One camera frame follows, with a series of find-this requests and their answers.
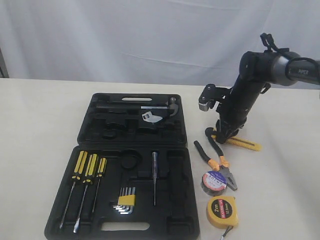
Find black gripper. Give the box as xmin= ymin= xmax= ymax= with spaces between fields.
xmin=216 ymin=101 xmax=250 ymax=144

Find yellow utility knife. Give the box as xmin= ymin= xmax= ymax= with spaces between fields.
xmin=225 ymin=136 xmax=262 ymax=152

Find black electrical tape roll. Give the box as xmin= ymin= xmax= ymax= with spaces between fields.
xmin=201 ymin=170 xmax=227 ymax=197

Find yellow 2m tape measure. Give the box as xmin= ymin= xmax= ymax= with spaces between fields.
xmin=206 ymin=195 xmax=239 ymax=229

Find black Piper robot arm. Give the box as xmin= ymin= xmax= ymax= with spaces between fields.
xmin=216 ymin=51 xmax=320 ymax=144

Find black plastic tool case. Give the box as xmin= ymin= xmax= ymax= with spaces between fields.
xmin=44 ymin=93 xmax=200 ymax=240

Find orange black combination pliers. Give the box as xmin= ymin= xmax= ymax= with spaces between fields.
xmin=193 ymin=127 xmax=238 ymax=191

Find clear tester screwdriver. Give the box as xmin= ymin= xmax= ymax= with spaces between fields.
xmin=151 ymin=151 xmax=158 ymax=206

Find silver adjustable wrench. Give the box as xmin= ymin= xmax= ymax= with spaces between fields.
xmin=141 ymin=111 xmax=163 ymax=124

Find white backdrop curtain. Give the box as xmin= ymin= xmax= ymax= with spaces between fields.
xmin=0 ymin=0 xmax=320 ymax=86

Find hex key set yellow holder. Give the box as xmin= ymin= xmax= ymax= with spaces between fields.
xmin=112 ymin=186 xmax=136 ymax=215

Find small yellow black screwdriver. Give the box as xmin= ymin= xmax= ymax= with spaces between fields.
xmin=91 ymin=157 xmax=108 ymax=215

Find middle yellow black screwdriver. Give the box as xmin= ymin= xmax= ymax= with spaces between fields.
xmin=73 ymin=153 xmax=99 ymax=234

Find large yellow black screwdriver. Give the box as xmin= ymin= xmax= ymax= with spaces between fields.
xmin=59 ymin=150 xmax=88 ymax=229

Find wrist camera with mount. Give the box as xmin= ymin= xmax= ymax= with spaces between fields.
xmin=198 ymin=83 xmax=231 ymax=112

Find claw hammer black handle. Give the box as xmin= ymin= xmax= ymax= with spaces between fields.
xmin=95 ymin=97 xmax=179 ymax=117

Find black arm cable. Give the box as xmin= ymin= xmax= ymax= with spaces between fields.
xmin=259 ymin=32 xmax=320 ymax=96

